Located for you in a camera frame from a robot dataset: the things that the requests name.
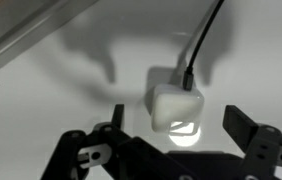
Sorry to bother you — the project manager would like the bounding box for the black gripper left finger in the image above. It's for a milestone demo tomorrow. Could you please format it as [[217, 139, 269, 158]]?
[[40, 103, 139, 180]]

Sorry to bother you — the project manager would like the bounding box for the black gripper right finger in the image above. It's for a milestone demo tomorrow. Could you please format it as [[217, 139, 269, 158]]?
[[222, 104, 282, 180]]

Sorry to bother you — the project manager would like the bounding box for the white charger adapter block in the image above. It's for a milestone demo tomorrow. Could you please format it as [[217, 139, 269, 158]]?
[[150, 83, 205, 137]]

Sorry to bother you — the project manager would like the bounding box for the black charger cable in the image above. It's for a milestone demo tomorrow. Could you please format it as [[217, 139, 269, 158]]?
[[181, 0, 225, 92]]

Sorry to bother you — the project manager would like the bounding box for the white whiteboard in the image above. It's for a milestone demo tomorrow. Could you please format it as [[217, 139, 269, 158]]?
[[0, 0, 282, 180]]

